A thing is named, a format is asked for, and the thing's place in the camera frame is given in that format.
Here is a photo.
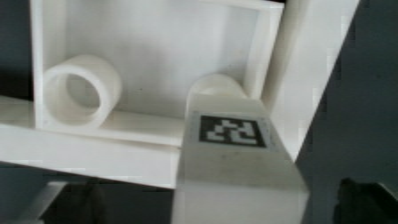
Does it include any white fence wall front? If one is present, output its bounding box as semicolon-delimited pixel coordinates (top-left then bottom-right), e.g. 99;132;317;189
0;95;179;189

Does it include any white fence wall right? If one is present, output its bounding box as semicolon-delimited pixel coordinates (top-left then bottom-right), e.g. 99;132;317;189
262;0;360;159

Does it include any white fence wall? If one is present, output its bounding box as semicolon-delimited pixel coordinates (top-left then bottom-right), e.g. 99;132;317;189
0;95;179;189
262;0;360;159

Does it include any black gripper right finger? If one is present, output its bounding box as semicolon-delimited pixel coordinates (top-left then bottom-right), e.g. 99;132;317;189
333;178;398;224

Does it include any white chair seat part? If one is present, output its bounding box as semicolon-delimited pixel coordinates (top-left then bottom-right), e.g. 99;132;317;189
30;0;284;146

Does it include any white chair leg with marker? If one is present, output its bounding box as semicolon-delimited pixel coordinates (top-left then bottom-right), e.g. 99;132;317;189
170;74;309;224

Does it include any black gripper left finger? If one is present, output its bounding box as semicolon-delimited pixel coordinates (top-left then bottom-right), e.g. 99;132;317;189
38;181;108;224

